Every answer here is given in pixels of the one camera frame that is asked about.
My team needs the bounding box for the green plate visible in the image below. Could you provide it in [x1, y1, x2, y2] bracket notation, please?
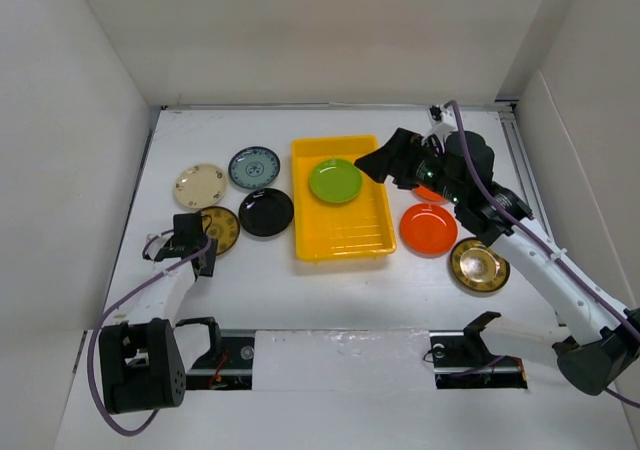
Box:
[309, 159, 363, 204]

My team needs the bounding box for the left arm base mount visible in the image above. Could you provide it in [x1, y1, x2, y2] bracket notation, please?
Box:
[174, 317, 256, 391]

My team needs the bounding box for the yellow patterned plate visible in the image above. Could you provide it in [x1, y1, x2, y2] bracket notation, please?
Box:
[197, 206, 240, 256]
[448, 238, 511, 294]

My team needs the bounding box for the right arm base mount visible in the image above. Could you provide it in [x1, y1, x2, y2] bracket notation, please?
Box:
[422, 312, 528, 390]

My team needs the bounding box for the yellow plastic bin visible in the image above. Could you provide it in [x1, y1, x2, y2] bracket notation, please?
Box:
[291, 135, 396, 262]

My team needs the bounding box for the black plate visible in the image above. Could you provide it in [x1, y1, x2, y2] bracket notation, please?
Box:
[238, 188, 294, 238]

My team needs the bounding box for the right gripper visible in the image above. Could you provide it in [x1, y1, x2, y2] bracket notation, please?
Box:
[354, 127, 466, 205]

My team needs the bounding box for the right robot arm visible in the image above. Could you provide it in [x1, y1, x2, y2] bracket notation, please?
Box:
[354, 128, 639, 396]

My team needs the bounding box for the orange plate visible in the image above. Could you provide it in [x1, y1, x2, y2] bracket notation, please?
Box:
[412, 186, 448, 204]
[399, 203, 458, 256]

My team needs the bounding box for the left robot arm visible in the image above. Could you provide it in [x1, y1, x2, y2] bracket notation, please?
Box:
[97, 213, 223, 415]

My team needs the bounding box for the blue patterned plate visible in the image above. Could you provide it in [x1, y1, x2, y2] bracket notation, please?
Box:
[228, 146, 281, 190]

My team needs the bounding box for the cream floral plate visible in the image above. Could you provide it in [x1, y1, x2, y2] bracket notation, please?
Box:
[173, 163, 228, 210]

